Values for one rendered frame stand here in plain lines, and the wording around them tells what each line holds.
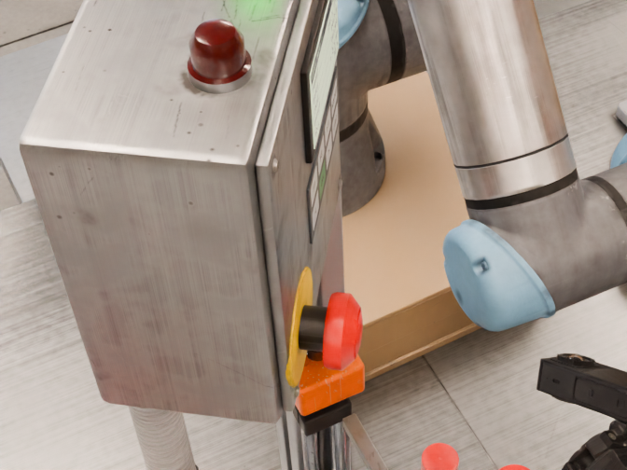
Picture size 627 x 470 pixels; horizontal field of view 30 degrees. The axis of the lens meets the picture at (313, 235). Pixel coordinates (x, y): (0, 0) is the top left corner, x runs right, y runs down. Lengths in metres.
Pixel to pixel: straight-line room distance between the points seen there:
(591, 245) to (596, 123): 0.65
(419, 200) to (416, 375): 0.17
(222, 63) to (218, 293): 0.10
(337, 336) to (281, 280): 0.06
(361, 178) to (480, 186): 0.41
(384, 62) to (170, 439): 0.46
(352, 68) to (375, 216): 0.17
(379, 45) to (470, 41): 0.34
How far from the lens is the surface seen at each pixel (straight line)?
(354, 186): 1.14
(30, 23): 2.95
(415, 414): 1.13
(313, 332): 0.57
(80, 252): 0.51
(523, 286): 0.74
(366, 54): 1.05
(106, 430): 1.15
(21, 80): 1.50
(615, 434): 0.86
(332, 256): 0.73
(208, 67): 0.47
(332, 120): 0.61
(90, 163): 0.46
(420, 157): 1.21
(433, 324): 1.14
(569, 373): 0.88
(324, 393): 0.72
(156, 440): 0.74
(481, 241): 0.74
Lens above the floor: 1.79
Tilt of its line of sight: 50 degrees down
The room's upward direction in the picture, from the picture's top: 4 degrees counter-clockwise
